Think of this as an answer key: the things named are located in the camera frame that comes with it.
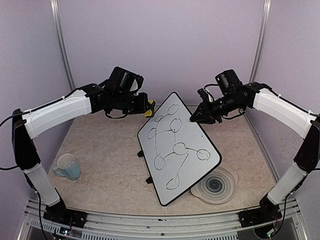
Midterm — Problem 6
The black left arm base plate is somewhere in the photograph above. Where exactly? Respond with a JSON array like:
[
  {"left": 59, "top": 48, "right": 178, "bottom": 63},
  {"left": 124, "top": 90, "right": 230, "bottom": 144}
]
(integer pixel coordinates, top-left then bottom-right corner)
[{"left": 43, "top": 208, "right": 88, "bottom": 229}]

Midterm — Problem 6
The white whiteboard black frame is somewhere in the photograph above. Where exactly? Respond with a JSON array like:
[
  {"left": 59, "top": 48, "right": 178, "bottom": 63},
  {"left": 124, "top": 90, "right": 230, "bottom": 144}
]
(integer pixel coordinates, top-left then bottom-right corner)
[{"left": 137, "top": 92, "right": 222, "bottom": 206}]

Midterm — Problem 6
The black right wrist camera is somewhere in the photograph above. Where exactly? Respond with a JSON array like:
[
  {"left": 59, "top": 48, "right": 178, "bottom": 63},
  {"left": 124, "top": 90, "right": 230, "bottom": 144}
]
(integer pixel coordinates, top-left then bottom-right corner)
[{"left": 215, "top": 69, "right": 243, "bottom": 96}]

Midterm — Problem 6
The right aluminium frame post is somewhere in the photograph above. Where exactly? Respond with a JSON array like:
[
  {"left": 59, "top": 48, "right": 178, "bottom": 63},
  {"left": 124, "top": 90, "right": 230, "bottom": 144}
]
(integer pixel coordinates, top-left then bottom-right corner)
[{"left": 249, "top": 0, "right": 272, "bottom": 83}]

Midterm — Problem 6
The light blue mug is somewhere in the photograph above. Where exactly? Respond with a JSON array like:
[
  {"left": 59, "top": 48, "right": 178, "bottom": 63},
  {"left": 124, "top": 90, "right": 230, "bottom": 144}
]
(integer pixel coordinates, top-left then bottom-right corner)
[{"left": 52, "top": 153, "right": 81, "bottom": 181}]

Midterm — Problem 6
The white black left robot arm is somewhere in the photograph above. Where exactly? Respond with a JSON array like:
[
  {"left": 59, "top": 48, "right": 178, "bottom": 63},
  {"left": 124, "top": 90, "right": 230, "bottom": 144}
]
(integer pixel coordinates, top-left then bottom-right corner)
[{"left": 12, "top": 81, "right": 155, "bottom": 223}]

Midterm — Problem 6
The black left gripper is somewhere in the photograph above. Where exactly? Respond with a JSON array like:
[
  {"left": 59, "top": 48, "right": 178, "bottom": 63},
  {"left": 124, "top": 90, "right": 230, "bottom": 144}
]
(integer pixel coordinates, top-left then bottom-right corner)
[{"left": 112, "top": 91, "right": 151, "bottom": 115}]

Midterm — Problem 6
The yellow bone-shaped eraser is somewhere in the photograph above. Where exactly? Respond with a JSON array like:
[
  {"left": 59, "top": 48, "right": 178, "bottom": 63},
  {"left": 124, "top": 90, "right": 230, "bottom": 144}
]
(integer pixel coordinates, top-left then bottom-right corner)
[{"left": 143, "top": 99, "right": 155, "bottom": 118}]

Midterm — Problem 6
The left aluminium frame post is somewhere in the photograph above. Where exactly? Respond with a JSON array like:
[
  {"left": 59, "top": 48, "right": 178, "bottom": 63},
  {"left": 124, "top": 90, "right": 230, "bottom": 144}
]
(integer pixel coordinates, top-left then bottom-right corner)
[{"left": 49, "top": 0, "right": 77, "bottom": 91}]

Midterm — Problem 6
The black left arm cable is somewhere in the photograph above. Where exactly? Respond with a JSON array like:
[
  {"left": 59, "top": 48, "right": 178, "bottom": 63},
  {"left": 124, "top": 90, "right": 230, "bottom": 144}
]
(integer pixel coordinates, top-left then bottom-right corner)
[{"left": 0, "top": 113, "right": 20, "bottom": 171}]

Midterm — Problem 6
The front aluminium rail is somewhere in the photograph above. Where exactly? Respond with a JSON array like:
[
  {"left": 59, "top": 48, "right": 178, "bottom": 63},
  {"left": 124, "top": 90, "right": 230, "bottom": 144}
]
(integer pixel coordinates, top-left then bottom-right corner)
[{"left": 15, "top": 198, "right": 311, "bottom": 240}]

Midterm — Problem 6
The aluminium frame post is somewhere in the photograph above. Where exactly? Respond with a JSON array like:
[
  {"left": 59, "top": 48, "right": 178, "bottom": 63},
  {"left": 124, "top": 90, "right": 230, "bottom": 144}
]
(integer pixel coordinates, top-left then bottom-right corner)
[
  {"left": 249, "top": 0, "right": 272, "bottom": 83},
  {"left": 49, "top": 0, "right": 77, "bottom": 91}
]

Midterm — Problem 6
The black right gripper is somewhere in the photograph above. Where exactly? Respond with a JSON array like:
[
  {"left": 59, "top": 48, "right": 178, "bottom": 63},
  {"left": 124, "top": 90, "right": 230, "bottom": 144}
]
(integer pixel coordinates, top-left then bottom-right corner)
[{"left": 190, "top": 91, "right": 245, "bottom": 124}]

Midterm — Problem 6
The grey spiral pattern plate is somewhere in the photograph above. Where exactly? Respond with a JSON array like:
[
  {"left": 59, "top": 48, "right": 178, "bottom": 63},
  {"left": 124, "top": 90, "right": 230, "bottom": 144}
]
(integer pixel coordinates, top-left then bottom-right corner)
[{"left": 190, "top": 167, "right": 238, "bottom": 205}]

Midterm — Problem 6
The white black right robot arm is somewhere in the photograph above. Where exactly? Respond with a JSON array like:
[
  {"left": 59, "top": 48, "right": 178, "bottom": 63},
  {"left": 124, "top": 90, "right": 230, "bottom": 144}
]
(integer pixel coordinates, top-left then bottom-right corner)
[{"left": 190, "top": 82, "right": 320, "bottom": 227}]

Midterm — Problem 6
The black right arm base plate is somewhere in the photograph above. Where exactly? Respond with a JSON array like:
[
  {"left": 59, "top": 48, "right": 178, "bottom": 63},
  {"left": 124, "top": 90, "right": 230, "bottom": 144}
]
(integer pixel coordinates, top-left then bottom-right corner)
[{"left": 238, "top": 207, "right": 283, "bottom": 228}]

